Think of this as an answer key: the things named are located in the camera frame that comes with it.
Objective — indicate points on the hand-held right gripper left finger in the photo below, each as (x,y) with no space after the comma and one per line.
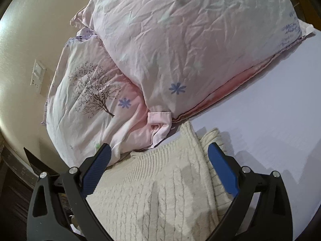
(96,168)

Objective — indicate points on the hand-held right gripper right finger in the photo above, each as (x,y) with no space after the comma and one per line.
(222,168)

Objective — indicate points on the pink tree print pillow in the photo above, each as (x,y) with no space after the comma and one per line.
(92,100)

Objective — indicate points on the white bed sheet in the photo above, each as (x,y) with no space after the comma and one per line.
(270,100)

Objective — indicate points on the pink floral pillow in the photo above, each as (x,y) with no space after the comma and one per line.
(190,47)

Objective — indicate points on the dark bed frame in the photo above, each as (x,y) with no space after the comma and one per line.
(15,175)

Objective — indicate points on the white wall switch plate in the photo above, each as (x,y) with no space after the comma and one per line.
(37,72)

